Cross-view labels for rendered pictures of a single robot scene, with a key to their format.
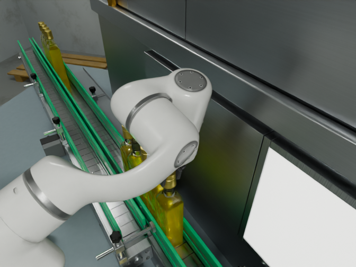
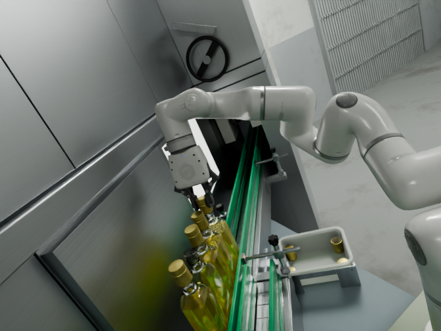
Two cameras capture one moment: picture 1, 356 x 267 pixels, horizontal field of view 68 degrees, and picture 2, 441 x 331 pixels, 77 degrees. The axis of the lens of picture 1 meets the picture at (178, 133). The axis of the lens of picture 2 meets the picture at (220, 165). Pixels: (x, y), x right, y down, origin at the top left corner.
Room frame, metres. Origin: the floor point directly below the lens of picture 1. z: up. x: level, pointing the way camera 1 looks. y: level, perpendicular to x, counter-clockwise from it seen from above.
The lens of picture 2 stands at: (0.77, 0.62, 1.49)
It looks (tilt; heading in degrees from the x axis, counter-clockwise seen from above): 20 degrees down; 233
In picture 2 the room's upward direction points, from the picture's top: 24 degrees counter-clockwise
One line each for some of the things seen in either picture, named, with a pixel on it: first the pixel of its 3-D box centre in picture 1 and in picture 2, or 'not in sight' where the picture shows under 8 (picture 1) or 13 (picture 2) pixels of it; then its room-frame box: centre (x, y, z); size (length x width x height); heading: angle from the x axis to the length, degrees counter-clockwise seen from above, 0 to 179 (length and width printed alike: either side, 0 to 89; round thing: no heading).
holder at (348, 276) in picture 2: not in sight; (307, 262); (0.24, 0.13, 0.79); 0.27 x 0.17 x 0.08; 123
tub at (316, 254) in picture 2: not in sight; (315, 258); (0.22, 0.16, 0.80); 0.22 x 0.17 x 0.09; 123
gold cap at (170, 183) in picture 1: (168, 177); (204, 204); (0.42, 0.02, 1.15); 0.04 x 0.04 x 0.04
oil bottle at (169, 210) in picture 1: (170, 217); (226, 249); (0.42, 0.02, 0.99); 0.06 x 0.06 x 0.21; 33
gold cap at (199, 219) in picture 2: not in sight; (199, 220); (0.47, 0.05, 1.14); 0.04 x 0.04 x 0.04
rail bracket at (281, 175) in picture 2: not in sight; (274, 169); (-0.16, -0.21, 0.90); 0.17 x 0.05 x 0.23; 123
